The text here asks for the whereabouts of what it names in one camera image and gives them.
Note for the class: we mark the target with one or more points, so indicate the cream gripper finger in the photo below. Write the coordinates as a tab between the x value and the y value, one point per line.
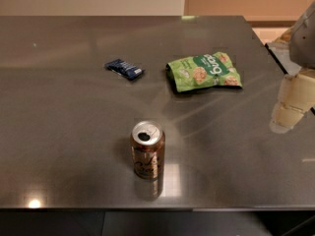
296	97

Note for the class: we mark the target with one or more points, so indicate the orange soda can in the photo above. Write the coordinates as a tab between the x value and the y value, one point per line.
147	147

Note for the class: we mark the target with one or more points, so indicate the blue rxbar blueberry wrapper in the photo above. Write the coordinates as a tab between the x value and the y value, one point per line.
124	69

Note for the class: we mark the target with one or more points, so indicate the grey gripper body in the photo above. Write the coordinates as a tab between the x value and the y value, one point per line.
303	44

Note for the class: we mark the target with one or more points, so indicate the green snack bag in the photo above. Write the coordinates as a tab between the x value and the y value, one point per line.
203	71

